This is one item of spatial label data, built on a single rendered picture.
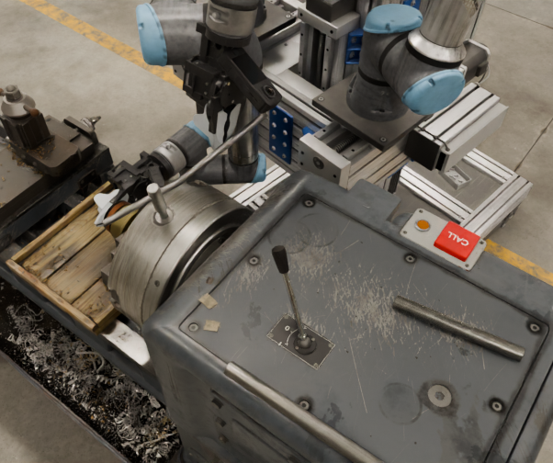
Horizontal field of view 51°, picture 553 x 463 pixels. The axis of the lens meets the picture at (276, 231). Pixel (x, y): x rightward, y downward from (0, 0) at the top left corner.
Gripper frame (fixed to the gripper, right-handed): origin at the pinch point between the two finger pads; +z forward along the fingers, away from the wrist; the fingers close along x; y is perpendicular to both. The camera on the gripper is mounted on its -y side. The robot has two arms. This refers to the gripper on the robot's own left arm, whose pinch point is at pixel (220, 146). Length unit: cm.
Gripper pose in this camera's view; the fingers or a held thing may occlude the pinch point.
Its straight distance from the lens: 102.8
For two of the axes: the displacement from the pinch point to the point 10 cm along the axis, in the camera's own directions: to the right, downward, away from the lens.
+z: -2.0, 7.7, 6.0
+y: -8.0, -4.8, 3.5
